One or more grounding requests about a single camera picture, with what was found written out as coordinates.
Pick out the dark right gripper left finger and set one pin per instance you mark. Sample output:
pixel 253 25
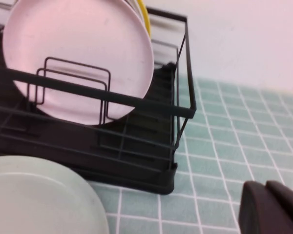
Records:
pixel 256 214

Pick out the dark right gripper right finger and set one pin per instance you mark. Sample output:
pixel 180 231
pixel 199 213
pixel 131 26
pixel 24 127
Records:
pixel 289 200

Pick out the mint green plate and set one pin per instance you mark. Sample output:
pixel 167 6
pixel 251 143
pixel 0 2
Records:
pixel 39 200

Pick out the yellow plate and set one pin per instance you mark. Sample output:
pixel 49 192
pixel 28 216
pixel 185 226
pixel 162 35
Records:
pixel 145 17

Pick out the cream white plate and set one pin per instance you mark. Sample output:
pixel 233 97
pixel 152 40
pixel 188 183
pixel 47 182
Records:
pixel 134 6

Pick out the pink plate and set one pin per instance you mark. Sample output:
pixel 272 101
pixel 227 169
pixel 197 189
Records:
pixel 75 36

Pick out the green checkered tablecloth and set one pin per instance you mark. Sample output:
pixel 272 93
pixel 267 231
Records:
pixel 222 146

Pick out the black drip tray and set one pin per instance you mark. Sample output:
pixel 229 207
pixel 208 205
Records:
pixel 136 178

